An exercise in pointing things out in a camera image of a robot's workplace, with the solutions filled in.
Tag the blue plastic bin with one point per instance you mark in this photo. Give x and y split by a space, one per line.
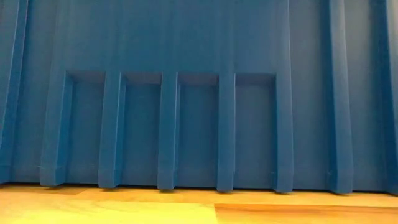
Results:
199 46

